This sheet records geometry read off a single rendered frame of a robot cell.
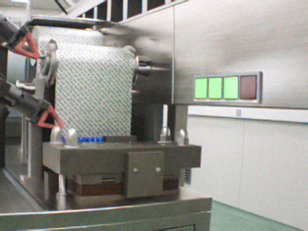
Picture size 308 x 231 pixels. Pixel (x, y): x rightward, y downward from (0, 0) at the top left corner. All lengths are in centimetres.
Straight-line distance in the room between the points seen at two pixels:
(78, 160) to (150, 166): 18
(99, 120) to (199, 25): 40
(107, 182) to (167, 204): 16
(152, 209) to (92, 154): 20
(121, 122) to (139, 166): 24
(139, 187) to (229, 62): 38
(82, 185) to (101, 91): 32
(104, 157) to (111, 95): 27
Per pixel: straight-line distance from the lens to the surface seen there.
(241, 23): 94
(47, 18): 143
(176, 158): 105
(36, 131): 117
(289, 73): 82
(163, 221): 99
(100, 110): 115
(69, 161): 92
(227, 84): 95
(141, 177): 98
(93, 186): 96
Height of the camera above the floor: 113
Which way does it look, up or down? 3 degrees down
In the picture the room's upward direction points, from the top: 2 degrees clockwise
